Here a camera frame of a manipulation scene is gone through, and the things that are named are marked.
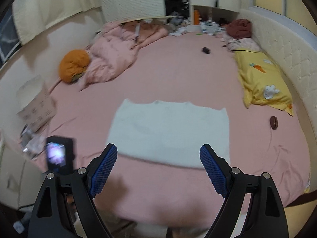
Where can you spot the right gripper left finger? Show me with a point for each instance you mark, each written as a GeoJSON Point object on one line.
{"type": "Point", "coordinates": [50, 216]}

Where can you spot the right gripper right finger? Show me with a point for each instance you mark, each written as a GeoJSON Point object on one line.
{"type": "Point", "coordinates": [265, 216]}

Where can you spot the small brown round object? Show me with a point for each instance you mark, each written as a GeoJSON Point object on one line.
{"type": "Point", "coordinates": [273, 122]}

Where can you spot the cardboard box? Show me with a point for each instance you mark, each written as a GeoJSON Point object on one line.
{"type": "Point", "coordinates": [36, 106]}

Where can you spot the yellow cartoon pillow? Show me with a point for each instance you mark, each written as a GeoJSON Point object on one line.
{"type": "Point", "coordinates": [262, 81]}

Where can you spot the orange plush pillow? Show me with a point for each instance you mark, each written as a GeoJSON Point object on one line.
{"type": "Point", "coordinates": [73, 65]}

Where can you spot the cream padded headboard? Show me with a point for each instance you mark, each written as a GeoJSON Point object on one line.
{"type": "Point", "coordinates": [294, 48]}

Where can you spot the pink bed sheet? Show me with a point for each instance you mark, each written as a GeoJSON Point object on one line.
{"type": "Point", "coordinates": [174, 69]}

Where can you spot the pink pillow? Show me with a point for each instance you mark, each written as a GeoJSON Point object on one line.
{"type": "Point", "coordinates": [246, 44]}

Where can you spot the small black box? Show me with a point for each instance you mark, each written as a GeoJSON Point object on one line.
{"type": "Point", "coordinates": [206, 50]}

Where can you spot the pink crumpled duvet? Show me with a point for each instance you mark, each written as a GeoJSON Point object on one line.
{"type": "Point", "coordinates": [115, 49]}

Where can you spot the dark red garment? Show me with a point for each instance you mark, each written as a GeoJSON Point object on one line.
{"type": "Point", "coordinates": [239, 29]}

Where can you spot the cream curtain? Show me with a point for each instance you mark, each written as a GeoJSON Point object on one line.
{"type": "Point", "coordinates": [32, 17]}

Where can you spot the orange bottle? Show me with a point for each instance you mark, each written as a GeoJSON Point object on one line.
{"type": "Point", "coordinates": [196, 17]}

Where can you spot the white slatted cabinet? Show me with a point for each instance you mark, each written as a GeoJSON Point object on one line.
{"type": "Point", "coordinates": [133, 0]}

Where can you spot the black camera with screen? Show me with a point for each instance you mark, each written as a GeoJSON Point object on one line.
{"type": "Point", "coordinates": [60, 154]}

